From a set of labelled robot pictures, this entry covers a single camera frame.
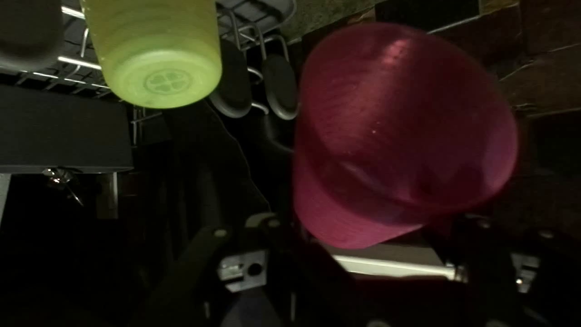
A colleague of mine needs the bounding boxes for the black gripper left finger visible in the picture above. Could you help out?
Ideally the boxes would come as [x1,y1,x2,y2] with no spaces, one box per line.
[129,224,234,327]

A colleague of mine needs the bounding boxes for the green plastic cup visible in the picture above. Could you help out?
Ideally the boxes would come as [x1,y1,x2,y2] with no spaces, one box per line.
[82,0,223,109]

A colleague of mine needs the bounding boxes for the pink plastic cup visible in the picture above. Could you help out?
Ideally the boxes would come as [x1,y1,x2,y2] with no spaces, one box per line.
[292,24,519,249]

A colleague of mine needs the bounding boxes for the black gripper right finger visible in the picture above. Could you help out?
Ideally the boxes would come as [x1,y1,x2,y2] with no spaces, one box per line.
[452,220,581,327]

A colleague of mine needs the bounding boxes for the metal dish rack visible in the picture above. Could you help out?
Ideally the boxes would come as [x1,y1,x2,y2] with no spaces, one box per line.
[0,0,305,178]

